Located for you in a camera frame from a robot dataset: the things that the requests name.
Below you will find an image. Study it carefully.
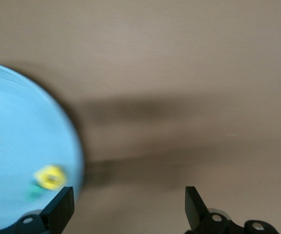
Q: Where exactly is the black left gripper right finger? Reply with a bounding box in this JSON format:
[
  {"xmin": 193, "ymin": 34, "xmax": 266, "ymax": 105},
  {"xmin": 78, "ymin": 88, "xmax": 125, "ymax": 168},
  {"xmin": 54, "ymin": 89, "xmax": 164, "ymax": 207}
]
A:
[{"xmin": 185, "ymin": 186, "xmax": 243, "ymax": 234}]

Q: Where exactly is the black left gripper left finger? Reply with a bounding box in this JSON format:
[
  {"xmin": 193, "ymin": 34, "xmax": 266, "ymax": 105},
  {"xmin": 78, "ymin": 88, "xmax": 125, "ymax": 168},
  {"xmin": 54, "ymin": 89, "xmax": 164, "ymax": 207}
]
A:
[{"xmin": 0, "ymin": 186, "xmax": 76, "ymax": 234}]

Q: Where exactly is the yellow letter a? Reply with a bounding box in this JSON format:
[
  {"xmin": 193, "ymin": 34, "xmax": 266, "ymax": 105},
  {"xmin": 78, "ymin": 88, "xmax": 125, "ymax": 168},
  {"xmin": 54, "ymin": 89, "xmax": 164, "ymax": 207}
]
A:
[{"xmin": 33, "ymin": 164, "xmax": 67, "ymax": 191}]

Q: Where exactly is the blue plate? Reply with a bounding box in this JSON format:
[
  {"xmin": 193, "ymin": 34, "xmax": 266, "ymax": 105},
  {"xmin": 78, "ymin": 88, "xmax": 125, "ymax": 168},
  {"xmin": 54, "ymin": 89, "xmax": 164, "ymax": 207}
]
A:
[{"xmin": 0, "ymin": 60, "xmax": 85, "ymax": 230}]

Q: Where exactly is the brown table cover sheet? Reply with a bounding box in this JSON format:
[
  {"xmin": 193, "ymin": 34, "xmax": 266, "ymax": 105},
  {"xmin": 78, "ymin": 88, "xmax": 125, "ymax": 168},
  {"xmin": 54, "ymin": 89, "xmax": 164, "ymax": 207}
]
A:
[{"xmin": 0, "ymin": 0, "xmax": 281, "ymax": 234}]

